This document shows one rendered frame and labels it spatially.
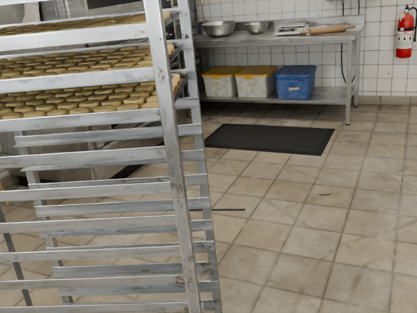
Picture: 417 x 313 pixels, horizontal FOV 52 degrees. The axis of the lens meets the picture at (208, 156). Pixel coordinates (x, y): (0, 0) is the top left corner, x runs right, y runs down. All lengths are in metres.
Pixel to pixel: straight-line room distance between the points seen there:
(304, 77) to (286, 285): 2.72
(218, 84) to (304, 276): 3.00
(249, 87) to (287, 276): 2.81
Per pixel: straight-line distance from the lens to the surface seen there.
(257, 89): 4.77
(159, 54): 0.89
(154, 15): 0.89
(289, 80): 4.64
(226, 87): 4.90
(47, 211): 1.68
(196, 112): 1.39
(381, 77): 5.14
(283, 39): 4.43
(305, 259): 2.52
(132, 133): 1.44
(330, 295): 2.30
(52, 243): 1.75
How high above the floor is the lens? 1.50
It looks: 22 degrees down
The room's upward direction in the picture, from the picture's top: 6 degrees counter-clockwise
